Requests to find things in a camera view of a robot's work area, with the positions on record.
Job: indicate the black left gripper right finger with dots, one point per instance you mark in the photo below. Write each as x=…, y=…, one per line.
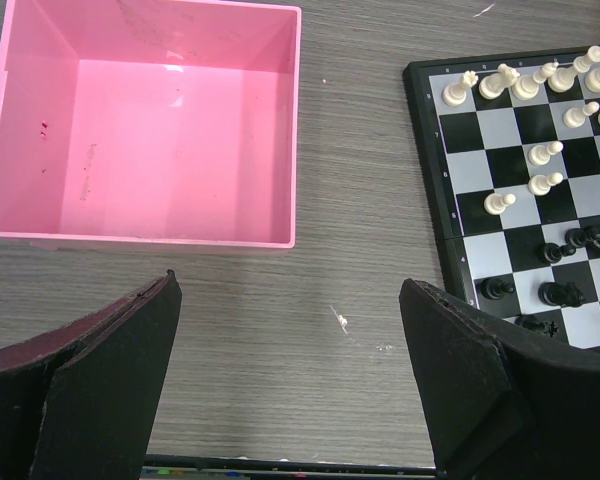
x=470, y=401

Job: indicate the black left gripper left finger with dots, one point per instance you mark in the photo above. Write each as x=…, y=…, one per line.
x=100, y=410

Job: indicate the black white chess board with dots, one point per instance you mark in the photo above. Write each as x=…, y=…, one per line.
x=514, y=193

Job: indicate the pink plastic box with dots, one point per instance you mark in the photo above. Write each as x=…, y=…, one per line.
x=149, y=125

